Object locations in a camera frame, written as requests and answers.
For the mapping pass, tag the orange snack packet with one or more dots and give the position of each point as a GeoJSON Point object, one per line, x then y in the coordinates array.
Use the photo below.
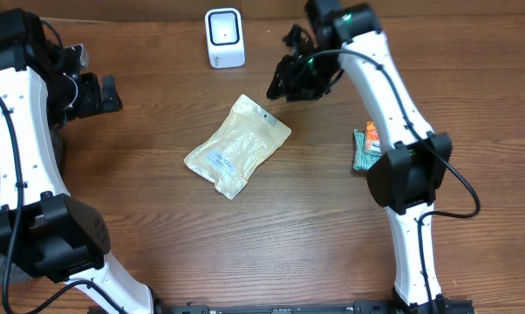
{"type": "Point", "coordinates": [372, 143]}

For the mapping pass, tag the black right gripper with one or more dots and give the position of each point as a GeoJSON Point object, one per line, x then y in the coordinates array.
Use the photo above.
{"type": "Point", "coordinates": [289, 75]}

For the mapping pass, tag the white barcode scanner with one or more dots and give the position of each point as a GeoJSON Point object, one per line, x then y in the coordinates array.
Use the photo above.
{"type": "Point", "coordinates": [225, 38]}

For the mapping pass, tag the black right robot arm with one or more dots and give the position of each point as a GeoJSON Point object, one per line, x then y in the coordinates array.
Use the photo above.
{"type": "Point", "coordinates": [413, 158]}

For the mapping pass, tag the teal tissue pouch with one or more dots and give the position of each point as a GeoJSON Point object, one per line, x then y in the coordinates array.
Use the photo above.
{"type": "Point", "coordinates": [362, 161]}

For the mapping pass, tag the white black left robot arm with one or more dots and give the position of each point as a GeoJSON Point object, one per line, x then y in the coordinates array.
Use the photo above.
{"type": "Point", "coordinates": [44, 231]}

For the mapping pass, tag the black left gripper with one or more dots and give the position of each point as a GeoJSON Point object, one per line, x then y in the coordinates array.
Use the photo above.
{"type": "Point", "coordinates": [95, 103]}

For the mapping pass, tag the beige glossy plastic package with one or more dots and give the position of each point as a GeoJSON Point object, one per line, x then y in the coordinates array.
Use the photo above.
{"type": "Point", "coordinates": [246, 138]}

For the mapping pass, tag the brown cardboard backboard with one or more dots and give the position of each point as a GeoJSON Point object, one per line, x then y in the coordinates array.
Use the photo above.
{"type": "Point", "coordinates": [189, 10]}

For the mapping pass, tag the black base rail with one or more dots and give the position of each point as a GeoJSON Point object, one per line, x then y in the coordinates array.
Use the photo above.
{"type": "Point", "coordinates": [358, 307]}

